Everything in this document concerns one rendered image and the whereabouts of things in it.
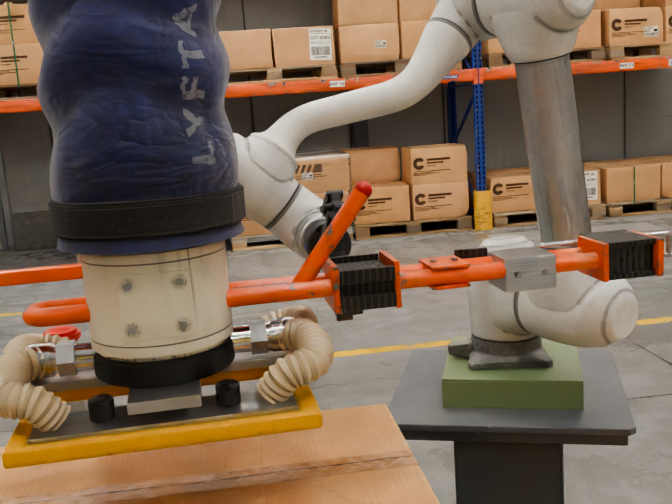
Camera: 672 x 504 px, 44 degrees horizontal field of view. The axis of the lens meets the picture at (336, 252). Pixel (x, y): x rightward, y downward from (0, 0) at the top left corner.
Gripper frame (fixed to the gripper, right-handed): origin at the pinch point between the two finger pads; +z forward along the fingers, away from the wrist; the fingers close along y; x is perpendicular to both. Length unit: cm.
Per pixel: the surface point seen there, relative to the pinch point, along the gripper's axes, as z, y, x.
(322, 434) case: 4.6, 23.1, 6.4
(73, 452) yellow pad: 29.1, 10.5, 35.7
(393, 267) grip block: 19.1, -3.1, -2.3
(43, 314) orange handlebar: 17.5, -2.0, 39.0
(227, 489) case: 17.7, 22.8, 20.4
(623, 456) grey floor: -160, 121, -127
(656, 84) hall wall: -809, -2, -525
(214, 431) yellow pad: 29.0, 10.4, 21.0
